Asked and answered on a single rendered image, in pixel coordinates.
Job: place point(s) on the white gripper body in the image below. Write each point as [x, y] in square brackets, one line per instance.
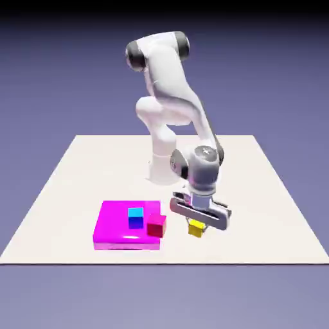
[198, 213]

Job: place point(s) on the small yellow cube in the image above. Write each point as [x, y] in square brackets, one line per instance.
[195, 229]

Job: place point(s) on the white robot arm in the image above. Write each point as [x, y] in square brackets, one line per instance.
[169, 84]

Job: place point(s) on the small red cube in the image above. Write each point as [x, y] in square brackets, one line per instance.
[156, 225]

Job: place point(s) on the small blue cube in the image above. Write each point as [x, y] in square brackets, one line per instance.
[135, 218]

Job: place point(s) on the large magenta box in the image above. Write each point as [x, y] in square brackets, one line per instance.
[117, 226]

